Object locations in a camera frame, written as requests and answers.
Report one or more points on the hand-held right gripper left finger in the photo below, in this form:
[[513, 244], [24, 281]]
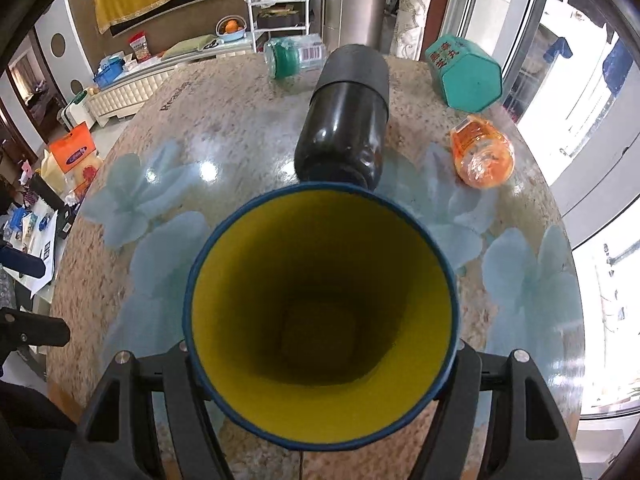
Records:
[[181, 385]]

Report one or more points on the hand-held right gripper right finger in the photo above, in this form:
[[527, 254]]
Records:
[[462, 380]]

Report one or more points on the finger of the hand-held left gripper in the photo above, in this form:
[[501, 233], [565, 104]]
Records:
[[35, 330]]

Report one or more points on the blue cup with yellow inside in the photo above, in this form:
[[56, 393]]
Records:
[[320, 310]]

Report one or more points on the orange paper bag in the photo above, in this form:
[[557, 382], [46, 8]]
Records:
[[72, 152]]

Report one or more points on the orange plastic bottle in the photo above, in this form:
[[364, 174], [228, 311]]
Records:
[[481, 152]]

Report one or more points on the white low cabinet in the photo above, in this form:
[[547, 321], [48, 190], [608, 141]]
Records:
[[120, 97]]

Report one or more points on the blue plastic basket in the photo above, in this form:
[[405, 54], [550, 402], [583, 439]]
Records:
[[109, 74]]

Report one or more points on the dark brown bottle black cap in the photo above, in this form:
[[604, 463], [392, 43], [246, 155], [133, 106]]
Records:
[[345, 125]]

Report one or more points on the green hexagonal tin box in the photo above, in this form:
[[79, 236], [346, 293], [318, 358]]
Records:
[[465, 77]]

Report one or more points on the red snack packet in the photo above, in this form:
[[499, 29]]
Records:
[[140, 46]]

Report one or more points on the green folded cloth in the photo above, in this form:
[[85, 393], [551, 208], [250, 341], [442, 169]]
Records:
[[189, 46]]

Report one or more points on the clear jar with green lid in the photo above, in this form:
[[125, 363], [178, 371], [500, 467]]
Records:
[[292, 57]]

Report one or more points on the bowl of oranges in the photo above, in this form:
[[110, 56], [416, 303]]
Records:
[[231, 27]]

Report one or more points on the patterned curtain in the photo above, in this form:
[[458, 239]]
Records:
[[417, 5]]

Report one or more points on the silver metal pillar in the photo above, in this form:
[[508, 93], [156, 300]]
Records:
[[355, 2]]

